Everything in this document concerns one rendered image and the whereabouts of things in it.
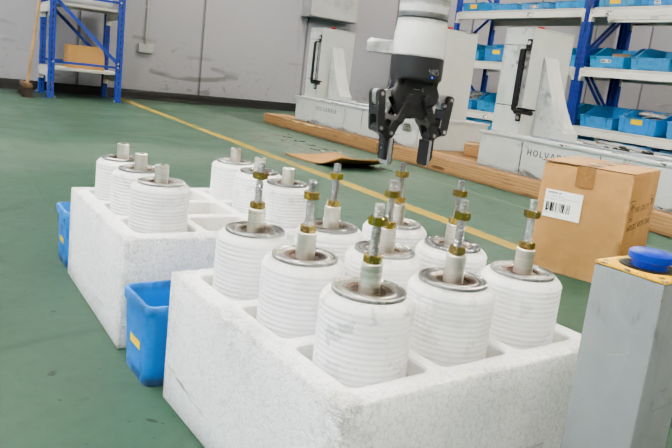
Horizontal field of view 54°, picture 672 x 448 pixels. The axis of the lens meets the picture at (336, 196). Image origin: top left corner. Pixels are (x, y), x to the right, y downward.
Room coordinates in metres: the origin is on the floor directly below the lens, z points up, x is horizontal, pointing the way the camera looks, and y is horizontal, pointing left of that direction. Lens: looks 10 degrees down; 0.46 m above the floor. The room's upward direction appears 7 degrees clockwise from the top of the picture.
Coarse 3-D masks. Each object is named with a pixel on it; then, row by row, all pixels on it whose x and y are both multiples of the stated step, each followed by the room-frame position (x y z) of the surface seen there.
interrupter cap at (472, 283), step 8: (424, 272) 0.71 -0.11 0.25; (432, 272) 0.71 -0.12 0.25; (440, 272) 0.72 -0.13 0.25; (464, 272) 0.73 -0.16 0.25; (424, 280) 0.68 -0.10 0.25; (432, 280) 0.68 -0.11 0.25; (440, 280) 0.70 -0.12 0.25; (464, 280) 0.71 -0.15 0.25; (472, 280) 0.70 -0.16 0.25; (480, 280) 0.70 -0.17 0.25; (440, 288) 0.67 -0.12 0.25; (448, 288) 0.66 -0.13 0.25; (456, 288) 0.66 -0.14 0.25; (464, 288) 0.66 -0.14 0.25; (472, 288) 0.67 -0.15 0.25; (480, 288) 0.67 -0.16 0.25
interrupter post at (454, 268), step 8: (448, 256) 0.69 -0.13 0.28; (456, 256) 0.69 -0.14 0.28; (464, 256) 0.70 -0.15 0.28; (448, 264) 0.69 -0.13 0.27; (456, 264) 0.69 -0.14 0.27; (464, 264) 0.69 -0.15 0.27; (448, 272) 0.69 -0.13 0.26; (456, 272) 0.69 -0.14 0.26; (448, 280) 0.69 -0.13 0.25; (456, 280) 0.69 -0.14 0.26
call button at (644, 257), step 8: (632, 248) 0.61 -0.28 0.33; (640, 248) 0.61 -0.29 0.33; (648, 248) 0.61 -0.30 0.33; (632, 256) 0.60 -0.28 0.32; (640, 256) 0.59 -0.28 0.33; (648, 256) 0.59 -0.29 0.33; (656, 256) 0.59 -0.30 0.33; (664, 256) 0.59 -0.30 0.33; (640, 264) 0.60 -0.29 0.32; (648, 264) 0.59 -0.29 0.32; (656, 264) 0.59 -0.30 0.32; (664, 264) 0.59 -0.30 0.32
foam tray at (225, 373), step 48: (192, 288) 0.78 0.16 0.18; (192, 336) 0.77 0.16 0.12; (240, 336) 0.67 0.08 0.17; (576, 336) 0.77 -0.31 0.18; (192, 384) 0.76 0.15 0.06; (240, 384) 0.67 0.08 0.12; (288, 384) 0.59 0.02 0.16; (336, 384) 0.57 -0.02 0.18; (384, 384) 0.58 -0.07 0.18; (432, 384) 0.59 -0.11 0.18; (480, 384) 0.63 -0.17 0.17; (528, 384) 0.67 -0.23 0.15; (192, 432) 0.75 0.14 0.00; (240, 432) 0.66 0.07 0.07; (288, 432) 0.58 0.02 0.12; (336, 432) 0.53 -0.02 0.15; (384, 432) 0.55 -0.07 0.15; (432, 432) 0.59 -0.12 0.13; (480, 432) 0.63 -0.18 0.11; (528, 432) 0.68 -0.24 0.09
